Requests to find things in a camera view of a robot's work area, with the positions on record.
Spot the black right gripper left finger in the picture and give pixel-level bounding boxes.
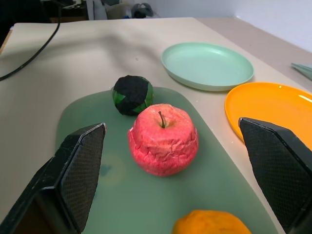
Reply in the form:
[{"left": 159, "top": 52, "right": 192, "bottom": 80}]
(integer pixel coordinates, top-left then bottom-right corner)
[{"left": 0, "top": 122, "right": 107, "bottom": 234}]

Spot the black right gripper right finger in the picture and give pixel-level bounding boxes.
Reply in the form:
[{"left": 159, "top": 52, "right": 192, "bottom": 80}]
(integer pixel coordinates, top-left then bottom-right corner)
[{"left": 238, "top": 117, "right": 312, "bottom": 234}]

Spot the orange plate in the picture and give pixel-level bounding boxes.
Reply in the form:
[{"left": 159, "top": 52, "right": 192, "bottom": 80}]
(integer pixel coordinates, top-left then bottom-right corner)
[{"left": 224, "top": 82, "right": 312, "bottom": 146}]

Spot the orange fruit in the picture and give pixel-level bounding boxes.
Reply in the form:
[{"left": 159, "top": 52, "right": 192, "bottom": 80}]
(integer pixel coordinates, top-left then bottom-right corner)
[{"left": 172, "top": 210, "right": 253, "bottom": 234}]

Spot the black and green ball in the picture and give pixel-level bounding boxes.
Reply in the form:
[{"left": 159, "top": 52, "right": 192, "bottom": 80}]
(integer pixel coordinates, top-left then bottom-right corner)
[{"left": 112, "top": 75, "right": 155, "bottom": 117}]

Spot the light green plate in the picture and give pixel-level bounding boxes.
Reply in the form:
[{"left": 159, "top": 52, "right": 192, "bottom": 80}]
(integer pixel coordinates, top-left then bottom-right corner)
[{"left": 161, "top": 42, "right": 254, "bottom": 92}]

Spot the green cutting mat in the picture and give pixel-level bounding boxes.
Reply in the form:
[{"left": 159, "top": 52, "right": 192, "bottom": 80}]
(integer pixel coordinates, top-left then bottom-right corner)
[{"left": 55, "top": 86, "right": 278, "bottom": 234}]

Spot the red apple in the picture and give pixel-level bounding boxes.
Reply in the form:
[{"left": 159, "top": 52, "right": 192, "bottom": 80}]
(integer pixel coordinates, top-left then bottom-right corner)
[{"left": 127, "top": 103, "right": 199, "bottom": 177}]

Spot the grey-green flat object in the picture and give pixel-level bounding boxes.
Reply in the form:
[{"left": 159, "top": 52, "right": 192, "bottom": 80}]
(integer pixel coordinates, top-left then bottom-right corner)
[{"left": 291, "top": 62, "right": 312, "bottom": 82}]

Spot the grey headset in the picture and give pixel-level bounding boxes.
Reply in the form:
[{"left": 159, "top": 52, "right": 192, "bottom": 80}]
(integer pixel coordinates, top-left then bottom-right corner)
[{"left": 131, "top": 3, "right": 154, "bottom": 19}]

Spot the black cable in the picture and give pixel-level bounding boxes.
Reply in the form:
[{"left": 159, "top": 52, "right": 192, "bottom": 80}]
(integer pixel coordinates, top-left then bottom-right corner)
[{"left": 0, "top": 0, "right": 63, "bottom": 82}]

